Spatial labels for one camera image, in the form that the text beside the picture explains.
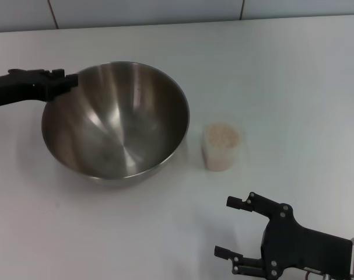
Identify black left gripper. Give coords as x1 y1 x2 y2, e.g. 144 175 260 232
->
0 68 79 108

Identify stainless steel mixing bowl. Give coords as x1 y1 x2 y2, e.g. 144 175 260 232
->
41 61 191 187

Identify clear plastic measuring cup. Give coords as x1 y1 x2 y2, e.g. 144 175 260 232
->
202 122 247 172

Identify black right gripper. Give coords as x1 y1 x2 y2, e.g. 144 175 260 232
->
215 192 352 278

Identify white rice grains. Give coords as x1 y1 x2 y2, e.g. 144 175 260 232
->
207 123 241 170

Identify white partition panel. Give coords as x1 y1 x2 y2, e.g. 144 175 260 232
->
244 0 354 21
0 0 244 33

